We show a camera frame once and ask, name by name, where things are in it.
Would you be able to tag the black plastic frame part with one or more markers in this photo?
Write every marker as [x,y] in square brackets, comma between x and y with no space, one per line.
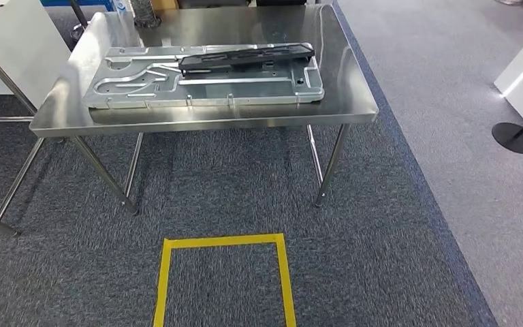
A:
[243,56]

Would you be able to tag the stainless steel workbench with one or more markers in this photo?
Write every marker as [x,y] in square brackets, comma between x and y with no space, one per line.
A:
[342,90]

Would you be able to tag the machined aluminium plate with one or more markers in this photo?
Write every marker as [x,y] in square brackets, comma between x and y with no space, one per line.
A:
[243,92]

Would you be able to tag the yellow floor tape rectangle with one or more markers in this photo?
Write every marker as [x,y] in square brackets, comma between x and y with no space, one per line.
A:
[225,240]

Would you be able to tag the black pole stand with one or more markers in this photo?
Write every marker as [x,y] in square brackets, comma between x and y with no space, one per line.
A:
[78,20]

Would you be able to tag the black stanchion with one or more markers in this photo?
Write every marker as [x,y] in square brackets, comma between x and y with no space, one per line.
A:
[514,137]

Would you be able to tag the white cabinet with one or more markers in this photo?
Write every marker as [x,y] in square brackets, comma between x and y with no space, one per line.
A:
[27,54]

